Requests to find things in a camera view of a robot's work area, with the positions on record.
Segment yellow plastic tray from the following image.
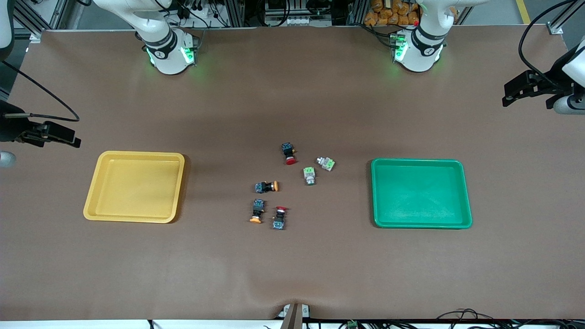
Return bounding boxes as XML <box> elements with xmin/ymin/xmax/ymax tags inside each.
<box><xmin>83</xmin><ymin>151</ymin><xmax>186</xmax><ymax>223</ymax></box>

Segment orange packaged goods pile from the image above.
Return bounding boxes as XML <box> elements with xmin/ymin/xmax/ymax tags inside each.
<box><xmin>364</xmin><ymin>0</ymin><xmax>420</xmax><ymax>26</ymax></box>

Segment white power strip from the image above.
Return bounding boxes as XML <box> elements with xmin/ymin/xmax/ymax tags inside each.
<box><xmin>265</xmin><ymin>16</ymin><xmax>320</xmax><ymax>27</ymax></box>

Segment tangled black cables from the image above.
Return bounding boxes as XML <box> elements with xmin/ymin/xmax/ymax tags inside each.
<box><xmin>432</xmin><ymin>308</ymin><xmax>585</xmax><ymax>329</ymax></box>

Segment brown table mat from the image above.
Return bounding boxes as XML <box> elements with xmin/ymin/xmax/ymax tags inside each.
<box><xmin>0</xmin><ymin>25</ymin><xmax>585</xmax><ymax>320</ymax></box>

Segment metal table clamp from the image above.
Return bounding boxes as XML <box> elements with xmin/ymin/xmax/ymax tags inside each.
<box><xmin>277</xmin><ymin>302</ymin><xmax>311</xmax><ymax>329</ymax></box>

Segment aluminium frame profile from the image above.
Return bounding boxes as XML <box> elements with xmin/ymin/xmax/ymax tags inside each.
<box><xmin>546</xmin><ymin>0</ymin><xmax>585</xmax><ymax>35</ymax></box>
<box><xmin>11</xmin><ymin>0</ymin><xmax>62</xmax><ymax>44</ymax></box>

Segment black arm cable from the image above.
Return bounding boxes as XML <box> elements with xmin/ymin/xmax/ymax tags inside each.
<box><xmin>0</xmin><ymin>61</ymin><xmax>81</xmax><ymax>122</ymax></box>
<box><xmin>519</xmin><ymin>0</ymin><xmax>577</xmax><ymax>90</ymax></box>

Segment green plastic tray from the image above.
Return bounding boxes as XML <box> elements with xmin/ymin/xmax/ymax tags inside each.
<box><xmin>371</xmin><ymin>158</ymin><xmax>473</xmax><ymax>229</ymax></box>

